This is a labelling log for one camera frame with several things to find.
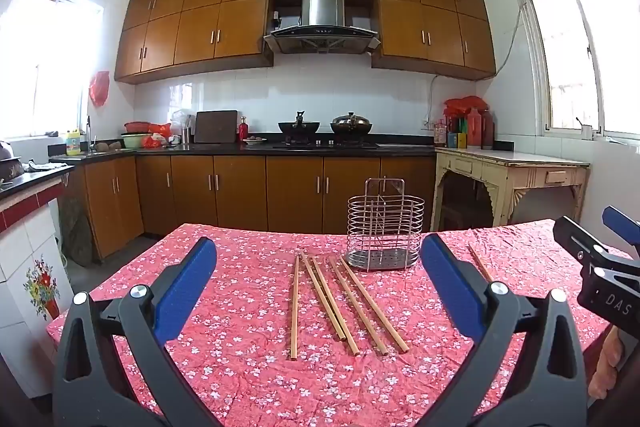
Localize white wall cable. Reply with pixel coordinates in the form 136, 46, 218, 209
429, 4, 525, 128

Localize white tiled counter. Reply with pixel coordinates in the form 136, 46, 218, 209
0, 164, 76, 400

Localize steel wire utensil holder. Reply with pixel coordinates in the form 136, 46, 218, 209
345, 178, 426, 275

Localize black kitchen countertop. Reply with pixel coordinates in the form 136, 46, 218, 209
47, 134, 436, 158

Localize red floral tablecloth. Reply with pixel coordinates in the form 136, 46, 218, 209
45, 223, 640, 427

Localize wooden lower kitchen cabinets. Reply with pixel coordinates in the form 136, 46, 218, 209
82, 154, 437, 260

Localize white framed sliding window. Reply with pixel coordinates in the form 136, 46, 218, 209
515, 0, 640, 138

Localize dark brown cutting board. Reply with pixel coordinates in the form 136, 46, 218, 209
194, 110, 239, 144

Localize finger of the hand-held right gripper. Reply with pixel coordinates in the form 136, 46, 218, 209
601, 206, 640, 258
552, 216, 640, 293

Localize green basin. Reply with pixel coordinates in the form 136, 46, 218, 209
121, 133, 156, 149

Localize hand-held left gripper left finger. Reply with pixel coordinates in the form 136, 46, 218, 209
52, 236, 218, 427

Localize steel range hood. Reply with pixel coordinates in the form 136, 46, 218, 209
263, 0, 381, 56

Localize black wok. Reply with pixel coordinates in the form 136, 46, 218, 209
278, 111, 321, 144

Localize red bag on wall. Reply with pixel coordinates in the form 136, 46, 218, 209
89, 71, 111, 108

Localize pot with steel lid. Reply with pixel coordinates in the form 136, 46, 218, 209
330, 112, 373, 142

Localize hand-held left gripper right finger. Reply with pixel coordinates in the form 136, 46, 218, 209
419, 233, 591, 427

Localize black gas stove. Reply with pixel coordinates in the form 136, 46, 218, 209
272, 140, 380, 151

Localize dark red bottle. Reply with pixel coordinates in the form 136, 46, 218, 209
481, 108, 496, 150

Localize red plastic bag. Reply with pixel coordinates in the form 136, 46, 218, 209
142, 123, 172, 148

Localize red plastic bags on bottles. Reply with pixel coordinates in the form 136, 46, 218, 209
444, 96, 488, 118

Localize person's right hand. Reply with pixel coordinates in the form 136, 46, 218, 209
587, 324, 623, 400

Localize left kitchen window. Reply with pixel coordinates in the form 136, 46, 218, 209
0, 0, 103, 140

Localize large red plastic bottle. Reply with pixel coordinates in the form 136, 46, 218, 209
467, 107, 483, 148

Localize wooden upper wall cabinets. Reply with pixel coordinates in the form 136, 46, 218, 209
114, 0, 497, 85

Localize cream wooden side table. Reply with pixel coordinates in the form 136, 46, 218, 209
431, 147, 591, 233

